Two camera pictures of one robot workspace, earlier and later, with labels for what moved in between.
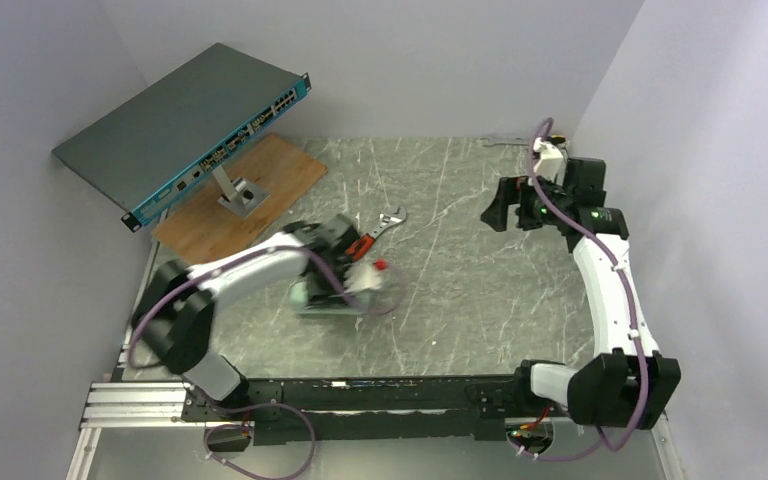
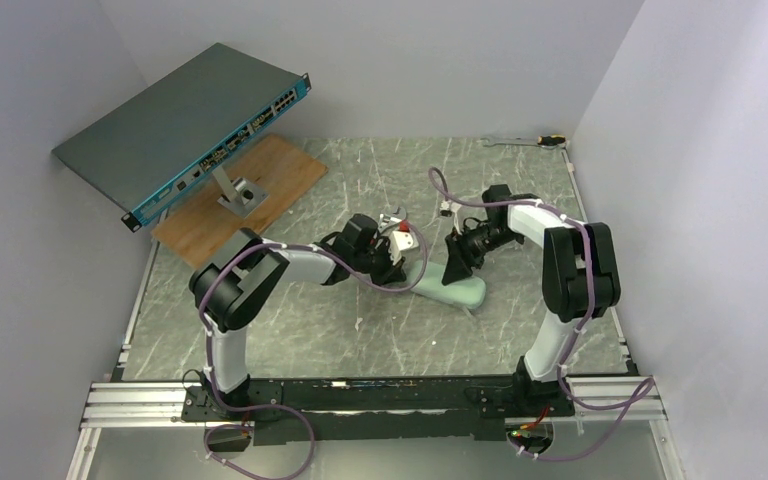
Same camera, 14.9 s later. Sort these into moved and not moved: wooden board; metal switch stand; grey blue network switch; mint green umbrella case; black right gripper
Moved: black right gripper; mint green umbrella case
Not moved: wooden board; grey blue network switch; metal switch stand
